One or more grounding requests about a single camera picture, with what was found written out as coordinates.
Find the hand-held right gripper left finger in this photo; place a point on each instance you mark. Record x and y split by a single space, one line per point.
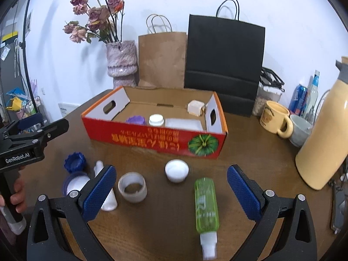
99 193

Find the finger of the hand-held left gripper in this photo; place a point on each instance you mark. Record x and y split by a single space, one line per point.
31 121
54 130

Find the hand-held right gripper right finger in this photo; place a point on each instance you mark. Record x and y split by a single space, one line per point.
243 193

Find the white spray bottle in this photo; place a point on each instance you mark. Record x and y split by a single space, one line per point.
110 202

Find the blue-rimmed white lid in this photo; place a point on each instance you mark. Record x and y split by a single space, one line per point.
76 183

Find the white tape roll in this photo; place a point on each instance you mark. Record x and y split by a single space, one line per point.
134 194

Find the blue jar lid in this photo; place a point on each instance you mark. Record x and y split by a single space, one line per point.
74 163

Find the green spray bottle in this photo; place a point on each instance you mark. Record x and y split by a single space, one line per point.
206 206

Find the red cardboard box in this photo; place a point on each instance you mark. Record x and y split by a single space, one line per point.
141 140

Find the purple jar lid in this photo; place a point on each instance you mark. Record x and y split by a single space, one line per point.
135 120

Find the clear plastic container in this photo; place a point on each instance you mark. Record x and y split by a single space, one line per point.
183 123

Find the cream square box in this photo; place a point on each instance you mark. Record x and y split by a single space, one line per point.
195 108

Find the person's left hand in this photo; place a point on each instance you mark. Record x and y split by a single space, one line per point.
19 194

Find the cluttered storage rack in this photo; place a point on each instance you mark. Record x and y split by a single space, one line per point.
24 104

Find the grey cabinet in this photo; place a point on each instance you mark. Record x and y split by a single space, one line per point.
9 76

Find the black light stand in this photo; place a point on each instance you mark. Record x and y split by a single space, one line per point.
25 59

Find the yellow mug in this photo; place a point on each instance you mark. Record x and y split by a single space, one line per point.
272 118

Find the grey ceramic cup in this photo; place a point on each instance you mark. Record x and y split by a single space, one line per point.
299 132

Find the yellow thermos jug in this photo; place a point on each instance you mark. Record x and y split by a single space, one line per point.
323 146

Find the black phone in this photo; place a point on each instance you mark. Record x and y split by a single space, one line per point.
337 212

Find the clear storage jar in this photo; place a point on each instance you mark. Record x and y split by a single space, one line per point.
265 98

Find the pink mottled vase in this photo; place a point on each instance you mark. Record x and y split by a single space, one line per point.
121 57

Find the blue drink can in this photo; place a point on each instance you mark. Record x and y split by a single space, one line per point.
297 100

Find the dried pink flowers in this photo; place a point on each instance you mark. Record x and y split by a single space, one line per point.
95 15

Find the clear plastic bottle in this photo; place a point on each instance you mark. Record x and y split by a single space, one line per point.
314 92

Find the brown paper bag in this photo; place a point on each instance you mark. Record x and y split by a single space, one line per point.
161 59

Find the black paper bag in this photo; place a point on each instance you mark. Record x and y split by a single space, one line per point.
223 57

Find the white wall outlet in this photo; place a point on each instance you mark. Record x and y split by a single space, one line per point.
68 108

